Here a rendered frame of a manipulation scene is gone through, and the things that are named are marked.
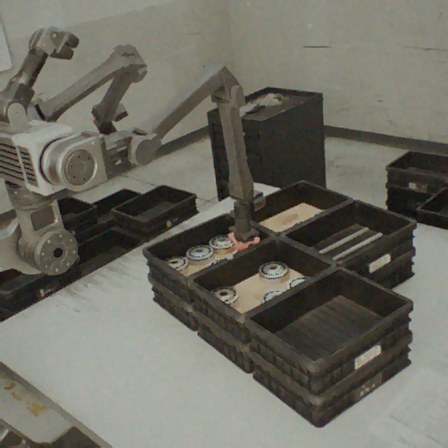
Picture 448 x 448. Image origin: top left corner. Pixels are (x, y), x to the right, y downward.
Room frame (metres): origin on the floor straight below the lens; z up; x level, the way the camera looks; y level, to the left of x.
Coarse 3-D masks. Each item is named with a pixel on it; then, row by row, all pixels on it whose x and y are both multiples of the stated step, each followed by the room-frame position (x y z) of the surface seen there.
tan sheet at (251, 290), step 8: (288, 272) 1.84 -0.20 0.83; (296, 272) 1.84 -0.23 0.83; (248, 280) 1.82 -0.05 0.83; (256, 280) 1.81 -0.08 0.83; (288, 280) 1.79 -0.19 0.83; (240, 288) 1.78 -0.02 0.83; (248, 288) 1.77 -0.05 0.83; (256, 288) 1.76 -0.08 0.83; (264, 288) 1.76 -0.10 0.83; (272, 288) 1.75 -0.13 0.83; (280, 288) 1.75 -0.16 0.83; (240, 296) 1.73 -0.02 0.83; (248, 296) 1.72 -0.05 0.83; (256, 296) 1.72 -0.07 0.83; (240, 304) 1.68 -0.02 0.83; (248, 304) 1.68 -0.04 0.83; (256, 304) 1.67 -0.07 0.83; (240, 312) 1.64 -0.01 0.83
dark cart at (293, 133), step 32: (256, 96) 4.02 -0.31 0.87; (288, 96) 3.94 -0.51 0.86; (320, 96) 3.78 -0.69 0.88; (256, 128) 3.42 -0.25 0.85; (288, 128) 3.55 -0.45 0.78; (320, 128) 3.78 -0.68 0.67; (224, 160) 3.66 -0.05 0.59; (256, 160) 3.44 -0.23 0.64; (288, 160) 3.54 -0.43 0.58; (320, 160) 3.77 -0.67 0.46; (224, 192) 3.69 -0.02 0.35
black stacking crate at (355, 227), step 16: (352, 208) 2.13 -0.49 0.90; (368, 208) 2.08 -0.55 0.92; (320, 224) 2.03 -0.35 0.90; (336, 224) 2.08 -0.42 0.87; (352, 224) 2.13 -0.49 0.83; (368, 224) 2.08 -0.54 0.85; (384, 224) 2.02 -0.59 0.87; (400, 224) 1.96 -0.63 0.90; (304, 240) 1.99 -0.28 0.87; (320, 240) 2.03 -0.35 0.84; (336, 240) 2.03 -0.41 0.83; (352, 240) 2.01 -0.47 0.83; (400, 240) 1.87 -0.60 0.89; (368, 256) 1.77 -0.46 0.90; (400, 256) 1.86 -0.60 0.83; (368, 272) 1.77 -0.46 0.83
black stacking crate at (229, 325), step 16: (256, 256) 1.86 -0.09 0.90; (272, 256) 1.90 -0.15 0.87; (288, 256) 1.87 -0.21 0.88; (304, 256) 1.80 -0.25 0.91; (224, 272) 1.78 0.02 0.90; (240, 272) 1.82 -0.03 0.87; (256, 272) 1.86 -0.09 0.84; (304, 272) 1.81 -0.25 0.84; (208, 288) 1.74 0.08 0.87; (208, 304) 1.64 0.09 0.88; (224, 320) 1.56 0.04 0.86; (240, 336) 1.50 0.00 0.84
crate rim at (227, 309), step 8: (272, 240) 1.90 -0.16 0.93; (280, 240) 1.90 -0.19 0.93; (256, 248) 1.86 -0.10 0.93; (296, 248) 1.83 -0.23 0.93; (240, 256) 1.82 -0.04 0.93; (312, 256) 1.77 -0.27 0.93; (320, 256) 1.75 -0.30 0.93; (224, 264) 1.79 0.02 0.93; (208, 272) 1.75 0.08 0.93; (320, 272) 1.66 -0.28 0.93; (192, 280) 1.70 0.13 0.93; (304, 280) 1.62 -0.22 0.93; (192, 288) 1.68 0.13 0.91; (200, 288) 1.65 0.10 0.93; (296, 288) 1.58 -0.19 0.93; (208, 296) 1.61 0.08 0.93; (216, 296) 1.59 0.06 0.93; (280, 296) 1.55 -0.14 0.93; (216, 304) 1.57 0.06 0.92; (224, 304) 1.55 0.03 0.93; (264, 304) 1.52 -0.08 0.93; (224, 312) 1.54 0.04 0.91; (232, 312) 1.50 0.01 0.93; (248, 312) 1.49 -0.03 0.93; (240, 320) 1.48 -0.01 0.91
